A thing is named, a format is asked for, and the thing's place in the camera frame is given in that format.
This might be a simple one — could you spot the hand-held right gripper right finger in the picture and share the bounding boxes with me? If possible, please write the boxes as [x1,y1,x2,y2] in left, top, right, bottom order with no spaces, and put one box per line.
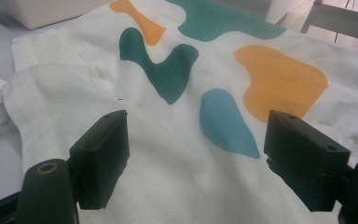
[263,109,352,213]

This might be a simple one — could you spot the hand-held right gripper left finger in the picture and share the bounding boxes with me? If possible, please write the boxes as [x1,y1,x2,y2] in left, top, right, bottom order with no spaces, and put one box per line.
[69,109,131,210]

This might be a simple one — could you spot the white tote bag coloured blobs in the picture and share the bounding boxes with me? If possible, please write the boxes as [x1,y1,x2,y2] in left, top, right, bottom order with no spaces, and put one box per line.
[0,0,358,224]

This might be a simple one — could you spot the white desk frame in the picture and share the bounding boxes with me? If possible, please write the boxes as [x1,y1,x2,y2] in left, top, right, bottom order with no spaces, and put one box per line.
[300,0,358,45]

